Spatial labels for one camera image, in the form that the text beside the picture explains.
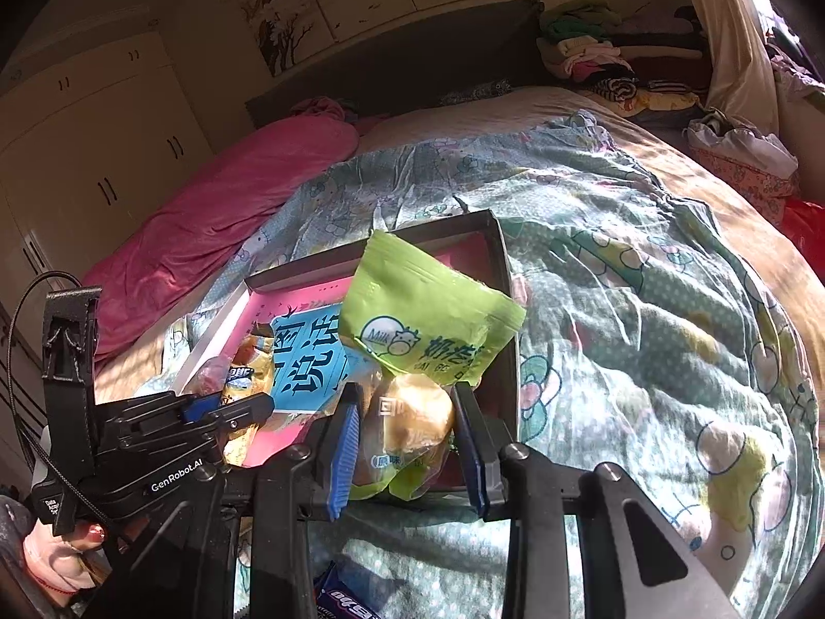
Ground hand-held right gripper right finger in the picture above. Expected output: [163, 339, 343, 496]
[450, 382, 742, 619]

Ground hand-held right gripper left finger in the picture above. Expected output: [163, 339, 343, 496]
[248, 382, 363, 619]

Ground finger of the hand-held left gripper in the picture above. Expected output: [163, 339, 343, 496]
[130, 392, 224, 431]
[186, 392, 277, 460]

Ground clear colourful snack packet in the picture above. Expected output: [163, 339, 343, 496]
[193, 361, 233, 401]

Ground yellow snack packet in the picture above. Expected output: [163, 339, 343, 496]
[222, 329, 275, 414]

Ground blue cookie packet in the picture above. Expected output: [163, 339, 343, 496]
[312, 560, 388, 619]

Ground green bread packet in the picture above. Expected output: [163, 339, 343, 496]
[336, 229, 528, 504]

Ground dark cardboard box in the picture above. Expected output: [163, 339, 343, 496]
[177, 208, 526, 504]

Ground person's left hand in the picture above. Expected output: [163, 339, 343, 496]
[24, 521, 112, 602]

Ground pink quilt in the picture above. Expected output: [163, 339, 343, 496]
[80, 96, 362, 362]

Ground printed cartoon blanket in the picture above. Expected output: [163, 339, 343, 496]
[155, 109, 806, 619]

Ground white wardrobe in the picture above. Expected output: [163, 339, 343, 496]
[0, 6, 217, 401]

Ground bed with tan sheet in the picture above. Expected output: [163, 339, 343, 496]
[90, 87, 825, 401]

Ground dark headboard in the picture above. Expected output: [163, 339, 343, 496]
[245, 0, 549, 136]

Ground pink laundry basket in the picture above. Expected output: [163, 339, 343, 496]
[689, 145, 803, 207]

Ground red plastic bag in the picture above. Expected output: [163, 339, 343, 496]
[780, 199, 825, 272]

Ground pile of folded clothes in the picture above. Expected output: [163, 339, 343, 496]
[535, 0, 710, 120]

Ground white crumpled garment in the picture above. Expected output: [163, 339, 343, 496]
[684, 109, 800, 178]

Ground cream curtain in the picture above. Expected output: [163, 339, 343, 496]
[673, 0, 784, 117]

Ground clothes heap on windowsill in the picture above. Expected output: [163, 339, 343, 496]
[764, 9, 825, 104]

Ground wall painting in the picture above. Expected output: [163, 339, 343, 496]
[238, 0, 507, 78]

